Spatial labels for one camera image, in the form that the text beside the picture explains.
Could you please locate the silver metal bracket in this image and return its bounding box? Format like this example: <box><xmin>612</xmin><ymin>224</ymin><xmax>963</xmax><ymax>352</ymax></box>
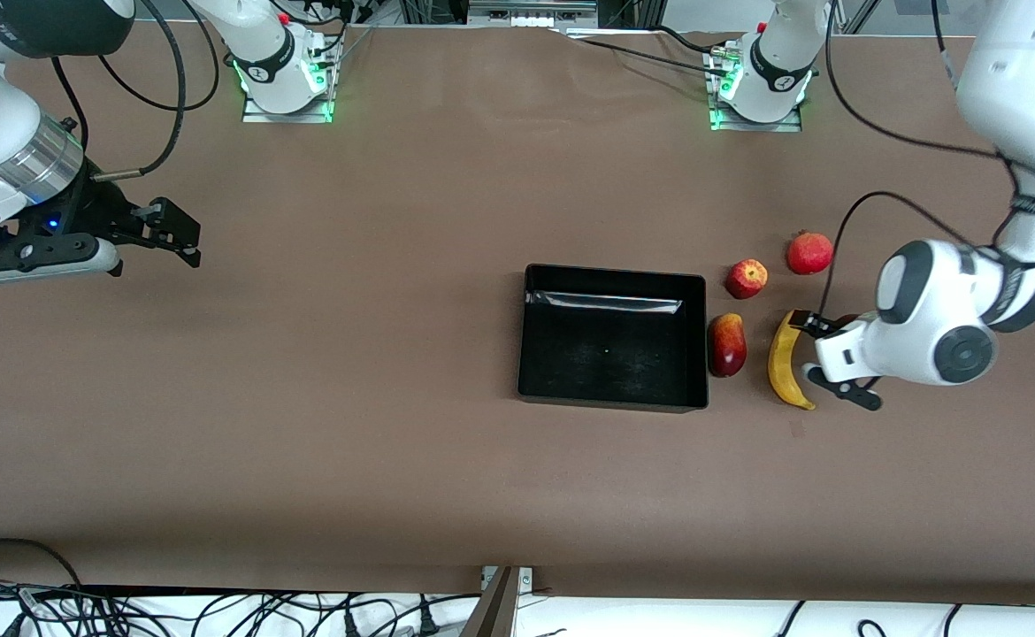
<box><xmin>480</xmin><ymin>566</ymin><xmax>534</xmax><ymax>592</ymax></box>

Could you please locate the dark metal post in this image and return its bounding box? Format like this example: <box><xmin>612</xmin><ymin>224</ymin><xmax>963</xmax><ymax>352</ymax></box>
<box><xmin>460</xmin><ymin>566</ymin><xmax>518</xmax><ymax>637</ymax></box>

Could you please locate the small red yellow apple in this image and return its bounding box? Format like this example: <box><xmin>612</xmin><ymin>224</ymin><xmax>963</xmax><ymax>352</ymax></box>
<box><xmin>724</xmin><ymin>258</ymin><xmax>770</xmax><ymax>301</ymax></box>

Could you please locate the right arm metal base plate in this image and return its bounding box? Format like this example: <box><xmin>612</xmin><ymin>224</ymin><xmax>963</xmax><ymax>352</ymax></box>
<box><xmin>241</xmin><ymin>53</ymin><xmax>335</xmax><ymax>125</ymax></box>

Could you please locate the brown table cover sheet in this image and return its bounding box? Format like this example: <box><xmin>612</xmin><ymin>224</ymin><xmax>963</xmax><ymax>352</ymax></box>
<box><xmin>0</xmin><ymin>22</ymin><xmax>1035</xmax><ymax>595</ymax></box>

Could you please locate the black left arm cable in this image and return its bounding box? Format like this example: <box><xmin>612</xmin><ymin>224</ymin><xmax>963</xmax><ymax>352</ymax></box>
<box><xmin>821</xmin><ymin>0</ymin><xmax>1035</xmax><ymax>330</ymax></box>

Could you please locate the black cable across table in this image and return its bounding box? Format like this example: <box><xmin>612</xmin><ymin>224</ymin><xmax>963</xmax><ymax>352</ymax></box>
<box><xmin>562</xmin><ymin>25</ymin><xmax>731</xmax><ymax>81</ymax></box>

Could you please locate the red yellow mango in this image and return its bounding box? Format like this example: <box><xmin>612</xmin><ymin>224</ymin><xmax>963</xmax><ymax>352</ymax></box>
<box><xmin>707</xmin><ymin>312</ymin><xmax>748</xmax><ymax>379</ymax></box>

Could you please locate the thick black cable silver plug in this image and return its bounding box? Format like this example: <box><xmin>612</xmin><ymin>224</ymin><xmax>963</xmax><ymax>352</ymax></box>
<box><xmin>91</xmin><ymin>0</ymin><xmax>188</xmax><ymax>182</ymax></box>

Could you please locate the black plastic tray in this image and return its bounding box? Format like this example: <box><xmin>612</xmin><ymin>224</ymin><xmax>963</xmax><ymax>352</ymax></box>
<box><xmin>517</xmin><ymin>262</ymin><xmax>710</xmax><ymax>414</ymax></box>

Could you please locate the slanted aluminium profile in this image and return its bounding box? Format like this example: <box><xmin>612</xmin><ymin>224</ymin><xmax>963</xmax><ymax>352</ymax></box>
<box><xmin>840</xmin><ymin>0</ymin><xmax>881</xmax><ymax>35</ymax></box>

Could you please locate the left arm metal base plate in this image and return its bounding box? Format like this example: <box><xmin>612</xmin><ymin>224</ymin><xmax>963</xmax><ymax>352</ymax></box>
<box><xmin>708</xmin><ymin>49</ymin><xmax>804</xmax><ymax>134</ymax></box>

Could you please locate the aluminium frame structure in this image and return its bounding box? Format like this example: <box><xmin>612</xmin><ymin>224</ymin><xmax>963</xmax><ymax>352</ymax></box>
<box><xmin>398</xmin><ymin>0</ymin><xmax>660</xmax><ymax>35</ymax></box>

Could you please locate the red pomegranate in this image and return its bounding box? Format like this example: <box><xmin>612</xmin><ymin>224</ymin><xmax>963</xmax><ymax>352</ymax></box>
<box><xmin>786</xmin><ymin>230</ymin><xmax>835</xmax><ymax>276</ymax></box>

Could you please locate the thin black looping cable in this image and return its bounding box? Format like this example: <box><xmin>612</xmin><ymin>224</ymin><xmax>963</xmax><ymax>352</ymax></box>
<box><xmin>97</xmin><ymin>0</ymin><xmax>219</xmax><ymax>112</ymax></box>

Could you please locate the yellow banana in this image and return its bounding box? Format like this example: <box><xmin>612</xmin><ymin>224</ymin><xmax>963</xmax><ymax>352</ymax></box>
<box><xmin>767</xmin><ymin>310</ymin><xmax>817</xmax><ymax>411</ymax></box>

